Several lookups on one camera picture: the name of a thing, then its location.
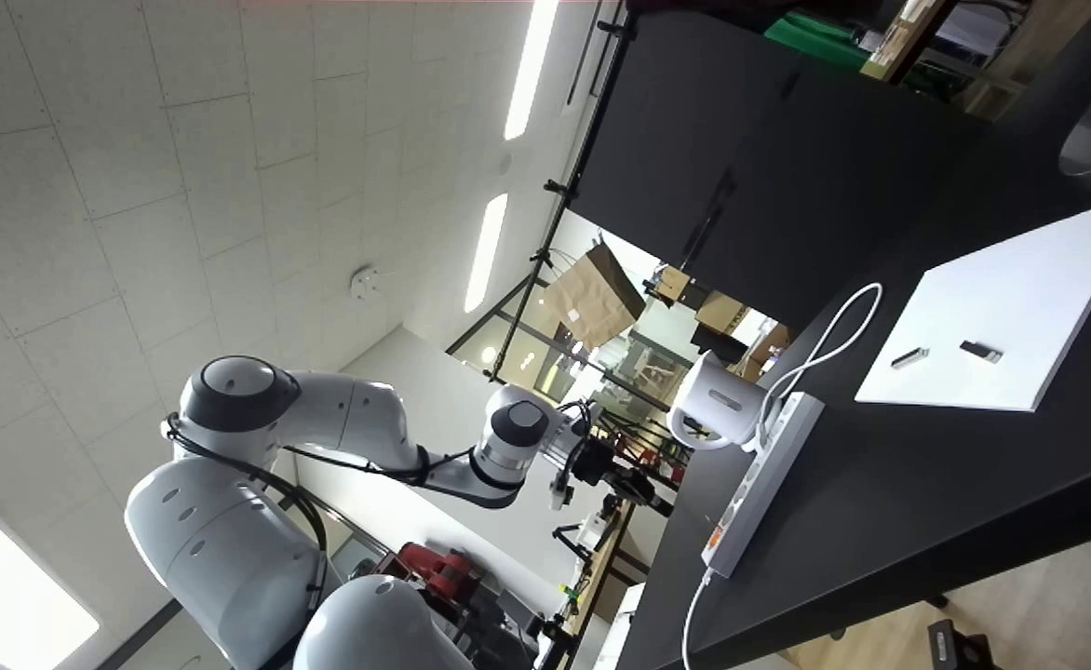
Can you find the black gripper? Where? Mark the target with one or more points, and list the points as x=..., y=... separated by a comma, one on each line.
x=587, y=463

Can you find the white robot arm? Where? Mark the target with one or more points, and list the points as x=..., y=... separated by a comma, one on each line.
x=247, y=551

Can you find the small black marker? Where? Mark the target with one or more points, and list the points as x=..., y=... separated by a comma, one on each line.
x=979, y=350

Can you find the small dark stick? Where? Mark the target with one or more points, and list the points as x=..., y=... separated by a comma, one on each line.
x=910, y=357

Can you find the brown paper bag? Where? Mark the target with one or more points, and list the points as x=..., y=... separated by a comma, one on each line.
x=593, y=297

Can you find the black backdrop cloth panel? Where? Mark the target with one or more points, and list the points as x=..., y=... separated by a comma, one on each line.
x=783, y=179

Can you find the white flat board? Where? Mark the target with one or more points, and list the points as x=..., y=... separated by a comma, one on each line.
x=1025, y=297

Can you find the white extension power strip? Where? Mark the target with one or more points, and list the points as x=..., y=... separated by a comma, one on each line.
x=777, y=452

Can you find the red black tool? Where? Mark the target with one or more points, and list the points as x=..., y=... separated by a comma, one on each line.
x=443, y=576

